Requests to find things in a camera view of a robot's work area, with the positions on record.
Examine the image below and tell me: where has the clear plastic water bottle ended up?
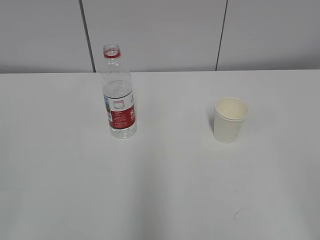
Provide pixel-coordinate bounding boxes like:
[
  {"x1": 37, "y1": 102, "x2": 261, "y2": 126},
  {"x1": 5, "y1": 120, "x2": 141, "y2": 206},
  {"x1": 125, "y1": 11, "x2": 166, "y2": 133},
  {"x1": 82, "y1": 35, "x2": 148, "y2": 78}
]
[{"x1": 101, "y1": 43, "x2": 137, "y2": 139}]

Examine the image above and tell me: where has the white paper cup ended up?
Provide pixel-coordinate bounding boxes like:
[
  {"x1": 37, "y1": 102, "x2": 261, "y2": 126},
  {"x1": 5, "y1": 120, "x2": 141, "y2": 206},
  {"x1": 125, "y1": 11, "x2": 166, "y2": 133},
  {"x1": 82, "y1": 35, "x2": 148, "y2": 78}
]
[{"x1": 213, "y1": 97, "x2": 249, "y2": 144}]

